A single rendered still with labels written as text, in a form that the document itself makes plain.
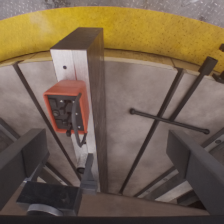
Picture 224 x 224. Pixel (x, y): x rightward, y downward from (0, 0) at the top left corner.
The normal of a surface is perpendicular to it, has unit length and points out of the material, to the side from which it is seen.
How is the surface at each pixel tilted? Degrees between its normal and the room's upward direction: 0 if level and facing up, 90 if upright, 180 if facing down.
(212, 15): 0
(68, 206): 90
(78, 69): 0
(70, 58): 0
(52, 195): 90
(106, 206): 90
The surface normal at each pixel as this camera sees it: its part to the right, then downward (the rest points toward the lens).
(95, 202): 0.02, -0.77
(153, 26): -0.11, 0.63
